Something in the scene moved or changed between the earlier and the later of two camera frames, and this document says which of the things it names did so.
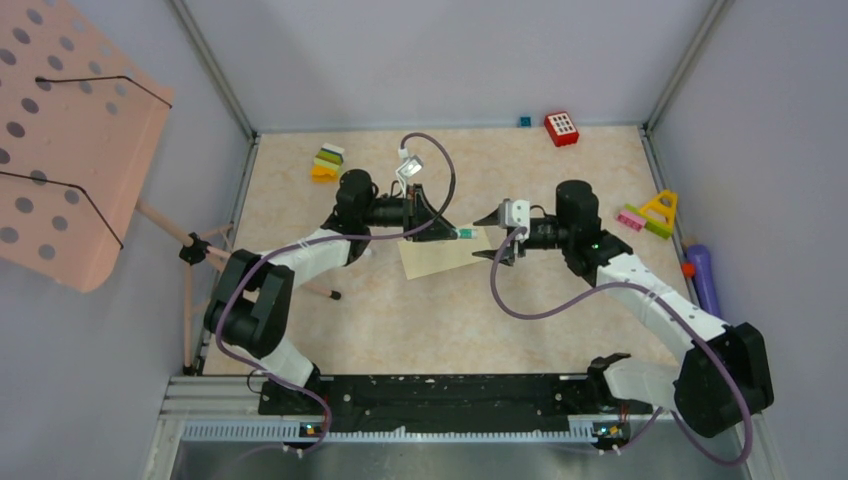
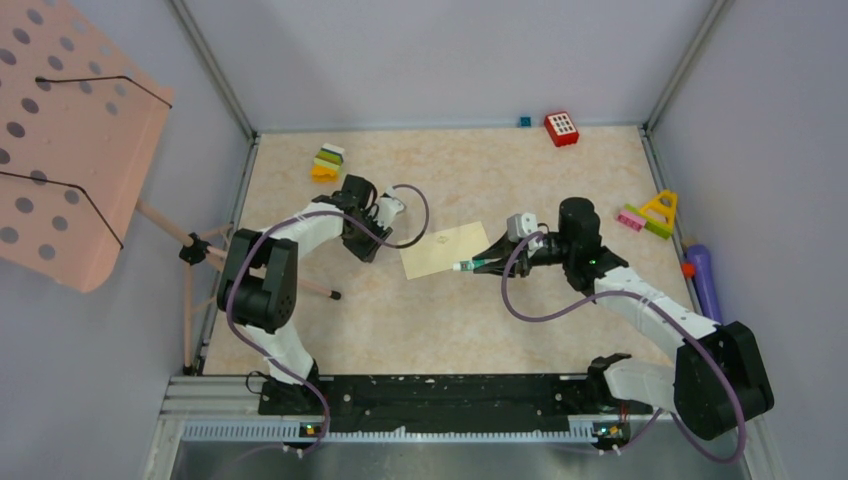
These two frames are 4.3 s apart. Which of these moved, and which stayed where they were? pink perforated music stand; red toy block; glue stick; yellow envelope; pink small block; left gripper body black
Moved: glue stick; left gripper body black
Stayed: yellow envelope; red toy block; pink small block; pink perforated music stand
